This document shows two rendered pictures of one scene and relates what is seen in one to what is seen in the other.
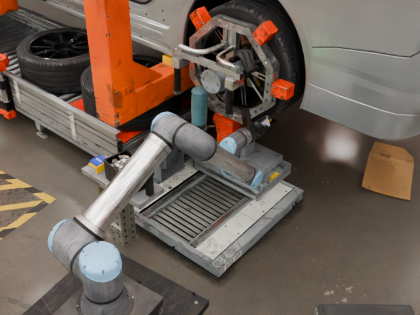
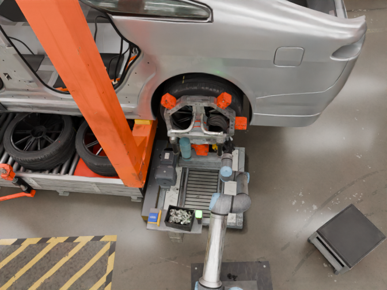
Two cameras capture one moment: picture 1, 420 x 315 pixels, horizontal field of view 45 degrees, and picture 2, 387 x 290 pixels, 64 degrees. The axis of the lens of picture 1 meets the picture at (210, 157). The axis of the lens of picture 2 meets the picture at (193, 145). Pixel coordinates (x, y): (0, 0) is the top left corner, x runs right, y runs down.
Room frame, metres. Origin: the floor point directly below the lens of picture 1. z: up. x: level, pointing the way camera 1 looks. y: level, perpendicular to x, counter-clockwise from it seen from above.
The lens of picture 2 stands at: (1.16, 0.62, 2.80)
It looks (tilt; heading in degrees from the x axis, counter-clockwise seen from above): 57 degrees down; 334
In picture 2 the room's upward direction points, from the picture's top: 7 degrees counter-clockwise
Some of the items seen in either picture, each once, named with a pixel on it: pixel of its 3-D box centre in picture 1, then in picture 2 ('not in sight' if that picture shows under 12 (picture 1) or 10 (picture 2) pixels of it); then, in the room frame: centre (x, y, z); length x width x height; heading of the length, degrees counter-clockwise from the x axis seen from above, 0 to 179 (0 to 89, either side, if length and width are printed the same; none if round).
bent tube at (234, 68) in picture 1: (234, 50); (211, 121); (2.28, -0.10, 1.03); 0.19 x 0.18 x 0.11; 142
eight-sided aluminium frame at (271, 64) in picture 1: (231, 70); (200, 121); (2.44, -0.10, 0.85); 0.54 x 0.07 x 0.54; 52
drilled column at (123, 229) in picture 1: (121, 210); (174, 229); (2.02, 0.46, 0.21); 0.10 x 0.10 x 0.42; 52
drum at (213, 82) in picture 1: (223, 75); (198, 129); (2.39, -0.05, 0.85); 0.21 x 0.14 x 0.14; 142
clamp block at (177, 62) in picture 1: (181, 60); (173, 136); (2.39, 0.16, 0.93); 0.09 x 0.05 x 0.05; 142
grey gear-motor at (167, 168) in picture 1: (177, 148); (169, 166); (2.56, 0.20, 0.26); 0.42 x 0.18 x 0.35; 142
